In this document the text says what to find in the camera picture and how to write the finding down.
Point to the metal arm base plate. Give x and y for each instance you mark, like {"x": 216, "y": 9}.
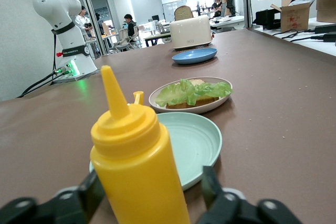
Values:
{"x": 86, "y": 76}

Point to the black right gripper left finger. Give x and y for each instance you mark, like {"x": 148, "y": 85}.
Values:
{"x": 65, "y": 208}

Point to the black power adapter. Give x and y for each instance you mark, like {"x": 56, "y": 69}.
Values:
{"x": 326, "y": 28}
{"x": 328, "y": 37}

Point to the mint green plate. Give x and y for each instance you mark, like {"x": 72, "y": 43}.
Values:
{"x": 197, "y": 142}

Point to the closed cardboard box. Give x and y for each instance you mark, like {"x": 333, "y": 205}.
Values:
{"x": 326, "y": 9}

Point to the green lettuce leaf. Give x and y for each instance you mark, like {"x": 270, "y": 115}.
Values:
{"x": 173, "y": 94}

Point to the grey office chair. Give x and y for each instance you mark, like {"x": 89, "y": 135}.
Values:
{"x": 122, "y": 39}

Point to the open cardboard box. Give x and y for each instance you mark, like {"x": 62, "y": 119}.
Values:
{"x": 294, "y": 16}

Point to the white side table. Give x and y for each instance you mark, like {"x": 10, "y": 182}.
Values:
{"x": 315, "y": 48}

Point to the yellow squeeze bottle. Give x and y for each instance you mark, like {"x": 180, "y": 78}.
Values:
{"x": 136, "y": 155}

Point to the white office desk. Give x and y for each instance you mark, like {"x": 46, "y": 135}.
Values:
{"x": 228, "y": 20}

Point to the seated person at desk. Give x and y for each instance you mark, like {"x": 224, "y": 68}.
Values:
{"x": 217, "y": 5}

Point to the seated person dark clothes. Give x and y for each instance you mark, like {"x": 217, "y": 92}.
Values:
{"x": 130, "y": 28}

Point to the beige plate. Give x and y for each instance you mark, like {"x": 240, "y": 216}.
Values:
{"x": 207, "y": 106}

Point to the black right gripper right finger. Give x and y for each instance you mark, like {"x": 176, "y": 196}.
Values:
{"x": 231, "y": 208}

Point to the brown bread slice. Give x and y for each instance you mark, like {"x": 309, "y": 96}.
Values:
{"x": 183, "y": 12}
{"x": 183, "y": 104}

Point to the white toaster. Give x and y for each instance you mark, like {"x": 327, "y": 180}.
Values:
{"x": 190, "y": 32}

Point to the blue plate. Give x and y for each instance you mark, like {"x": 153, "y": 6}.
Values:
{"x": 194, "y": 56}

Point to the black equipment case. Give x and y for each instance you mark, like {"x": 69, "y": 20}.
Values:
{"x": 267, "y": 19}

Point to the whiteboard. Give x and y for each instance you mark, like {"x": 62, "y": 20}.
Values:
{"x": 170, "y": 9}

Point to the person in white coat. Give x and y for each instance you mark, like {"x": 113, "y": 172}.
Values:
{"x": 82, "y": 22}

